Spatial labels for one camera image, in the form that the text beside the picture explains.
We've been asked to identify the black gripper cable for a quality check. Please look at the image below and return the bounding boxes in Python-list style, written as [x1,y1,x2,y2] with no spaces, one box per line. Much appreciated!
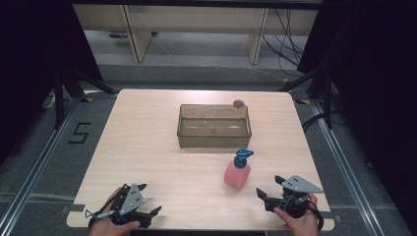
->
[282,195,325,232]
[85,185,128,230]

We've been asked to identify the light wooden desk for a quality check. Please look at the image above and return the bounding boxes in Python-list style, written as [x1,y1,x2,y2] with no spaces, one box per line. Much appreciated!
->
[72,3,320,65]

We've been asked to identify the black curtain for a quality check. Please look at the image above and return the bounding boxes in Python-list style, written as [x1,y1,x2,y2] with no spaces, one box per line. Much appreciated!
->
[0,0,104,165]
[296,0,417,236]

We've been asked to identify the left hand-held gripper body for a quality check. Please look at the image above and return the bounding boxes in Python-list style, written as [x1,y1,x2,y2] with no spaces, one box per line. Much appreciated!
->
[109,183,154,229]

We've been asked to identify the clear brown plastic container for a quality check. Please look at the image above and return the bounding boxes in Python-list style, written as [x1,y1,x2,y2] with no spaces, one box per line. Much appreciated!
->
[176,103,253,149]

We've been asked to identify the pink soap bottle blue pump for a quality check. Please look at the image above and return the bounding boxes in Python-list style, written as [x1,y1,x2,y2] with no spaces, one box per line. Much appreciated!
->
[223,148,256,191]

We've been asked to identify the bundle of black cables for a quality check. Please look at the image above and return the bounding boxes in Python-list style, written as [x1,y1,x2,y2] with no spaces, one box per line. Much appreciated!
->
[261,7,306,79]

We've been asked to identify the white cable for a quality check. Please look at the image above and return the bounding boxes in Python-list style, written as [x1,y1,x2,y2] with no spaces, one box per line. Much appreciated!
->
[149,31,173,57]

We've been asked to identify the metal floor rail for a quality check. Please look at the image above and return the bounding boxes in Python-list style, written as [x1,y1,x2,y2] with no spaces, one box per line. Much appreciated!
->
[0,96,83,236]
[310,99,396,236]

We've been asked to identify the black metal stand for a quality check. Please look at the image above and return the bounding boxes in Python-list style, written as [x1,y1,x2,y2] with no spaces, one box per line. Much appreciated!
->
[53,64,118,130]
[278,64,334,130]

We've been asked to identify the person's left hand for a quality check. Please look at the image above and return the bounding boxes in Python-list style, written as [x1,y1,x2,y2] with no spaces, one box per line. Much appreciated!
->
[88,186,142,236]

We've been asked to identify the person's right hand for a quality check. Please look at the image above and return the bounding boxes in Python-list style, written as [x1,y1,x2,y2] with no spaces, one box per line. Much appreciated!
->
[272,192,321,236]

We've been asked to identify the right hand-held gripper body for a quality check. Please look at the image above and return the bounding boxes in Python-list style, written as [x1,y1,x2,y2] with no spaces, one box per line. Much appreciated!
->
[264,174,325,219]

